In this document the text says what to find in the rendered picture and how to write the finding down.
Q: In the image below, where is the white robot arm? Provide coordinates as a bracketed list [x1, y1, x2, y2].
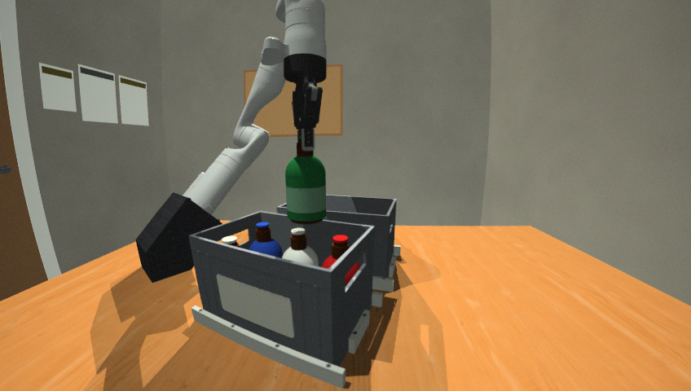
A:
[183, 0, 327, 215]

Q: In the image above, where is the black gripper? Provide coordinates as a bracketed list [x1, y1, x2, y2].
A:
[284, 54, 327, 151]

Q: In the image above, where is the dark grey plastic crate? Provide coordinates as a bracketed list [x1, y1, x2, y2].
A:
[195, 211, 375, 366]
[323, 195, 397, 278]

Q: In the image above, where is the white bottle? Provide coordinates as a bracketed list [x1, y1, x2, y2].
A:
[222, 236, 239, 248]
[282, 228, 319, 266]

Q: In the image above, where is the red bottle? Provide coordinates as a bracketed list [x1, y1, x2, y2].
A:
[321, 235, 360, 285]

